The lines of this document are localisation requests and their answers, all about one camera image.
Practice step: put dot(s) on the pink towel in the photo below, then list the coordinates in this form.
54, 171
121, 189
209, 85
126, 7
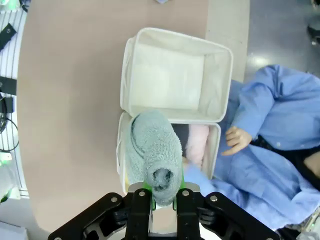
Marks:
197, 143

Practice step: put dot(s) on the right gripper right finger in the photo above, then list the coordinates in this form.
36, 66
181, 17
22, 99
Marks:
225, 215

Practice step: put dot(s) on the black clamp block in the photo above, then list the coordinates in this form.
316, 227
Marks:
7, 85

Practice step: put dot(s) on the person right forearm sleeve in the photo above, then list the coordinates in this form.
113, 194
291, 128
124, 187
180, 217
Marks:
255, 105

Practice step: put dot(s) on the cream fabric storage bin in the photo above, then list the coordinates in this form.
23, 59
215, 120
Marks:
170, 82
212, 150

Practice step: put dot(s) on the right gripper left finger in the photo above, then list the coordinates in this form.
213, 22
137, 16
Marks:
105, 215

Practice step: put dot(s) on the person in blue shirt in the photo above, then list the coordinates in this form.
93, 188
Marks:
275, 155

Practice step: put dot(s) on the person right hand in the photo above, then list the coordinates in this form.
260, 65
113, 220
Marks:
237, 141

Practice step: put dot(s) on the teal grey towel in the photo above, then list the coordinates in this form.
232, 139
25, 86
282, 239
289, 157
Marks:
155, 142

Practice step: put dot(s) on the white device green light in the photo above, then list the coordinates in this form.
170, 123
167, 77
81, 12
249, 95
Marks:
5, 157

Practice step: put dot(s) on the white ribbed base panel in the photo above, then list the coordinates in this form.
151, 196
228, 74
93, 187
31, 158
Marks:
15, 62

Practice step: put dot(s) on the dark grey towel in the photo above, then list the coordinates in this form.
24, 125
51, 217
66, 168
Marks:
181, 135

